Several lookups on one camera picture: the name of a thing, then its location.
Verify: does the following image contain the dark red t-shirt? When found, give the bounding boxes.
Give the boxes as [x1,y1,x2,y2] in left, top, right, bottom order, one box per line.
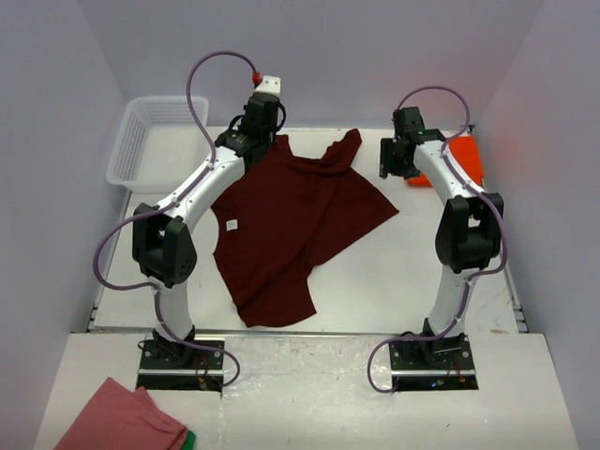
[212,129,398,327]

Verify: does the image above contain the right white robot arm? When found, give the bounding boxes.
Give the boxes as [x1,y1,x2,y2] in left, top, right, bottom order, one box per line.
[380,107,503,371]

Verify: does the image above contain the pink folded t-shirt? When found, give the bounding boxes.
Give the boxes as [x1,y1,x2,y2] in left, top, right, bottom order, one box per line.
[55,378,188,449]

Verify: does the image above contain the white plastic basket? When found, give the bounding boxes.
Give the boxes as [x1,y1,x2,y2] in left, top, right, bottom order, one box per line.
[106,96,210,194]

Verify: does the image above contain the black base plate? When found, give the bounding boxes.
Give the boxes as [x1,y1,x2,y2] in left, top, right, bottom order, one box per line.
[388,334,479,392]
[136,336,225,393]

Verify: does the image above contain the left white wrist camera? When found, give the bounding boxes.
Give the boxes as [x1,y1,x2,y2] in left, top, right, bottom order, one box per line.
[252,71,281,98]

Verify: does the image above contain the green cloth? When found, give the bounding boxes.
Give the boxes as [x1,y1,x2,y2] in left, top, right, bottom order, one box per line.
[181,429,196,450]

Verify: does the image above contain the folded orange t-shirt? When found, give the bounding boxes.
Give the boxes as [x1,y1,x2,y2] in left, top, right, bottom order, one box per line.
[405,135,486,188]

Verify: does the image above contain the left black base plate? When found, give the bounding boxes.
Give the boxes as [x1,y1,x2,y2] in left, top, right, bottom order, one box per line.
[136,336,225,393]

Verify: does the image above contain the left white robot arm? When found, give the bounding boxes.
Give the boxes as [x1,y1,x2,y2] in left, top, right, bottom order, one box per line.
[132,91,286,368]

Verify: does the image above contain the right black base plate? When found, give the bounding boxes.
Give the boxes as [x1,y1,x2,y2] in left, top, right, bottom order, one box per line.
[388,334,479,392]

